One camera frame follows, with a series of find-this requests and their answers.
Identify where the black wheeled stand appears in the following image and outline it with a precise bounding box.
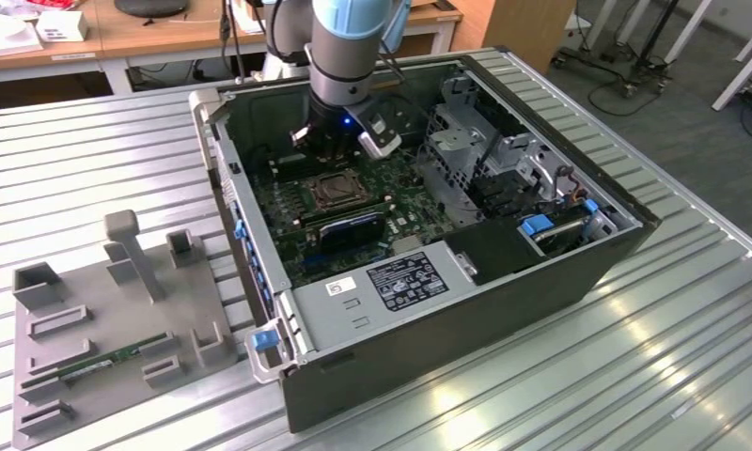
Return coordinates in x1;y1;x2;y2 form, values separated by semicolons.
551;0;679;99

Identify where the silver power supply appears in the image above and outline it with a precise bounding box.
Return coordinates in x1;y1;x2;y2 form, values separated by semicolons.
284;241;481;353

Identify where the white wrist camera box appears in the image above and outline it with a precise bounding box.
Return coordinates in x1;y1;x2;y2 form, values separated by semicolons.
344;102;405;160

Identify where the green motherboard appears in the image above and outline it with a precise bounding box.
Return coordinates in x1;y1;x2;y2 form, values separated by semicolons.
249;140;463;288

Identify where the CPU socket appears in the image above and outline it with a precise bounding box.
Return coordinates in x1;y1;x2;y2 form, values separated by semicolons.
305;169;381;213

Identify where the wooden desk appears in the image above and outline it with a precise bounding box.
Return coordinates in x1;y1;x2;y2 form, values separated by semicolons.
0;0;465;86

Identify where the metal socket cover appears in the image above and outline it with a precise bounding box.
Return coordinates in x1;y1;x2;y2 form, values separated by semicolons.
310;168;381;212

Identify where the black round object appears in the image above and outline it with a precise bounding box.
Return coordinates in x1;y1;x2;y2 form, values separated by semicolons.
113;0;189;18

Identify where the wooden cabinet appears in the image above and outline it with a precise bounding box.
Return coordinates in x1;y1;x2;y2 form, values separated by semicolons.
449;0;577;76

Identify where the white table frame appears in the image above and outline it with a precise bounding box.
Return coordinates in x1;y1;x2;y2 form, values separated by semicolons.
663;0;752;113

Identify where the red white packet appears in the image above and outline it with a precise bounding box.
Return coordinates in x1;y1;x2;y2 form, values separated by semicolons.
21;0;86;11

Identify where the flat white box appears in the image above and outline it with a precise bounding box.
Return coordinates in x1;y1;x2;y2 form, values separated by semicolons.
0;16;45;60

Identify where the green RAM stick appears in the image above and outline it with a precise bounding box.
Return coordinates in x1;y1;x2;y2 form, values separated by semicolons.
298;202;387;226
54;332;170;381

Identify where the blue disk carrier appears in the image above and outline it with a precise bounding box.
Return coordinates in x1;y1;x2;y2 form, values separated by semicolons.
516;213;557;237

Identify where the silver CPU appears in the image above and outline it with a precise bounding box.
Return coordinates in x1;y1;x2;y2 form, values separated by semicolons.
320;176;364;201

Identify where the grey parts rack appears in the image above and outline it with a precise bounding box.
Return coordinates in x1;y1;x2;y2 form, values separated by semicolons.
10;210;242;450

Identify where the small white labelled box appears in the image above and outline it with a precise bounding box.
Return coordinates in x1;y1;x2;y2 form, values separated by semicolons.
34;9;92;43

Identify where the silver drive cage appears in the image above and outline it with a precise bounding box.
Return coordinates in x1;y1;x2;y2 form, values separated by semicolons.
423;74;577;222

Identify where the black PC case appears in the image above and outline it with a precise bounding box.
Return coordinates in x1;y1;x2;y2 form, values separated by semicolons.
186;45;660;434

